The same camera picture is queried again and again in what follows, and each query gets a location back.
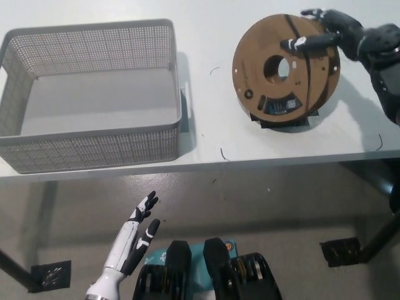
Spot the white and black left hand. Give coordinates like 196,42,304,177
104,191,162,278

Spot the black and white right hand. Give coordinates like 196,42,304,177
279,8,365,61

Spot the cardboard filament spool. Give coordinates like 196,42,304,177
231,12,341,123

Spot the grey table leg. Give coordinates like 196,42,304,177
36,181,60,263

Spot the black and teal robot body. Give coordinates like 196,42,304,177
131,237,283,300

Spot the grey perforated basket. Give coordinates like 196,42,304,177
0,18,194,175

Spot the black tape patch on table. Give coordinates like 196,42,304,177
249,109,320,129

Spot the dark table leg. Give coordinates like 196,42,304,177
339,159,400,216

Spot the black diagonal frame leg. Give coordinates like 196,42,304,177
0,246,35,290
359,209,400,263

